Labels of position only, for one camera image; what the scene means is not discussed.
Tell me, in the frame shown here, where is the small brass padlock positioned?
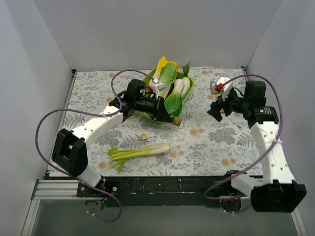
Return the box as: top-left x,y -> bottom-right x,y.
172,117 -> 182,126

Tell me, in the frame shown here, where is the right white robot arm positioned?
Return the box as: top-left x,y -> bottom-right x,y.
208,77 -> 307,213

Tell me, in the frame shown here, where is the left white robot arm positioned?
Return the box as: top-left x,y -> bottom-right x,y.
52,79 -> 176,197

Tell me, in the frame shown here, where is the green plastic basket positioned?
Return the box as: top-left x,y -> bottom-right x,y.
141,68 -> 194,119

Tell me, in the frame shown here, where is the small brass padlock open shackle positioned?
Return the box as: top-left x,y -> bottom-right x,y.
140,134 -> 157,143

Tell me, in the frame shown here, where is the large toy napa cabbage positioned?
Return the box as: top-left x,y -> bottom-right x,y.
158,62 -> 179,86

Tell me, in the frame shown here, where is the toy bok choy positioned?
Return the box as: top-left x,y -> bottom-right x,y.
172,77 -> 190,99

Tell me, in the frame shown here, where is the floral table mat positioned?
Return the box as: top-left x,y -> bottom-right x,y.
48,68 -> 276,177

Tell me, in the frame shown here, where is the yellow toy cabbage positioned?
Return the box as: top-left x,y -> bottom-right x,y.
152,56 -> 177,79

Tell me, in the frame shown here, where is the toy leafy green sprig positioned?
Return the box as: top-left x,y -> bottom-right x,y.
182,62 -> 190,77

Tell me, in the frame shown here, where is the toy celery stalk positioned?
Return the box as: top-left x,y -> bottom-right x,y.
108,143 -> 171,173

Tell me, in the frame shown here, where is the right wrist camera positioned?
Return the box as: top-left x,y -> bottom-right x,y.
215,77 -> 233,100

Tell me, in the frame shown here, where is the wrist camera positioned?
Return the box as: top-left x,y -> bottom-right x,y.
151,78 -> 167,95
215,77 -> 233,100

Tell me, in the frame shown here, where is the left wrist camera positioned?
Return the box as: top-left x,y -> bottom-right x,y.
151,78 -> 167,95

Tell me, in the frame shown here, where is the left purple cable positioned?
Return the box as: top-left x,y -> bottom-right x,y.
35,69 -> 159,222

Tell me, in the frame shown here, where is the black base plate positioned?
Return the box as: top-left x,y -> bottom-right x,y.
74,176 -> 243,208

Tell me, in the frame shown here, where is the aluminium frame rail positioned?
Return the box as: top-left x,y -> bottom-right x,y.
21,179 -> 82,236

